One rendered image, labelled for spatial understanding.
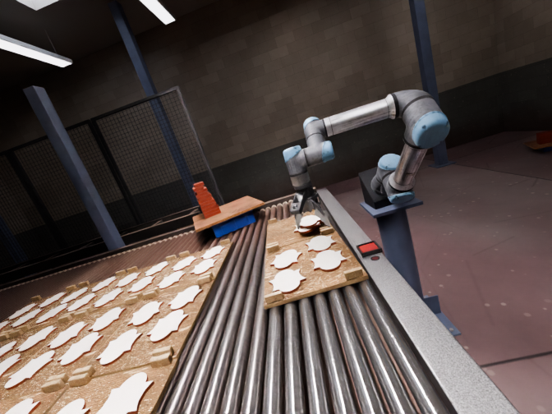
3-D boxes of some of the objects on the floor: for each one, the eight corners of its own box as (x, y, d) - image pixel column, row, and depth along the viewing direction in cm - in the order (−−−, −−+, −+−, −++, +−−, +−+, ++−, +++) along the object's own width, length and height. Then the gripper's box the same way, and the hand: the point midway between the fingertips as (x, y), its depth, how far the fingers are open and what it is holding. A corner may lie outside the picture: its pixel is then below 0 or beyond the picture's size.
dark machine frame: (242, 282, 295) (209, 201, 270) (236, 304, 258) (198, 212, 233) (26, 342, 326) (-21, 275, 301) (-7, 370, 289) (-64, 295, 264)
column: (427, 296, 188) (406, 186, 167) (461, 334, 152) (439, 200, 130) (376, 308, 193) (349, 203, 171) (397, 348, 156) (365, 221, 135)
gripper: (328, 176, 103) (339, 219, 108) (287, 184, 115) (300, 223, 120) (319, 182, 97) (333, 228, 102) (278, 190, 108) (292, 232, 113)
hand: (313, 229), depth 108 cm, fingers open, 14 cm apart
